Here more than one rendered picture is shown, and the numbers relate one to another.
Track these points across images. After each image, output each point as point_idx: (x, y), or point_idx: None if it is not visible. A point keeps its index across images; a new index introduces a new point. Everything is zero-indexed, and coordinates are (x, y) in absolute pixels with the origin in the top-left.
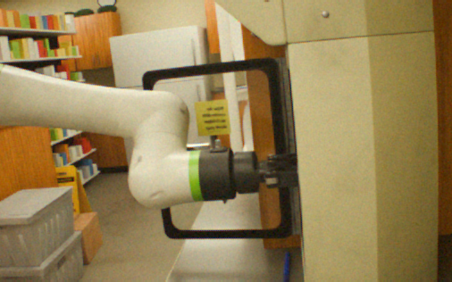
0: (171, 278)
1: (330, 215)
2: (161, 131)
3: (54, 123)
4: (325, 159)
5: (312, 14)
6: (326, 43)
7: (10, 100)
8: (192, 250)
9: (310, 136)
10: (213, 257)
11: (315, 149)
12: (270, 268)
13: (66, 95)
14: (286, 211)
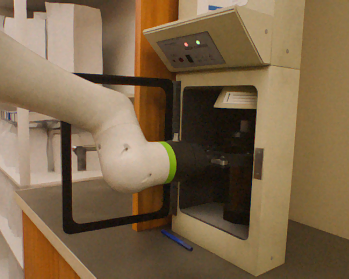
0: (93, 269)
1: (274, 181)
2: (133, 123)
3: (38, 103)
4: (276, 143)
5: (282, 49)
6: (285, 69)
7: (4, 63)
8: (77, 244)
9: (272, 128)
10: (106, 244)
11: (273, 136)
12: (161, 242)
13: (57, 74)
14: (167, 196)
